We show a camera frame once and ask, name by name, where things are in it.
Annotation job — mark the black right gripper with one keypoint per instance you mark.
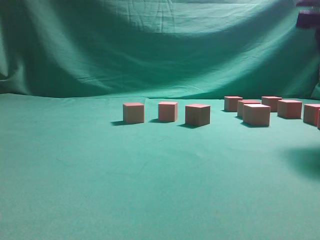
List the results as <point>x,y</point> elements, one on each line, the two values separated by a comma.
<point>308,18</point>

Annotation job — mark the right-column red cube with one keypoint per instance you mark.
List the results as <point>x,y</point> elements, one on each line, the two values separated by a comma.
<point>197,114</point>
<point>311,113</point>
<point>318,120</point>
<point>289,109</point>
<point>271,101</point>

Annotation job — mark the left-column red cube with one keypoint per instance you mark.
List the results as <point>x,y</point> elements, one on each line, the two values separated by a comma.
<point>256,114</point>
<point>168,111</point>
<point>231,103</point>
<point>240,106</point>

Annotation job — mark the green cloth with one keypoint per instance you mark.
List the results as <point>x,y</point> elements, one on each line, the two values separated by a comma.
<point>84,156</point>

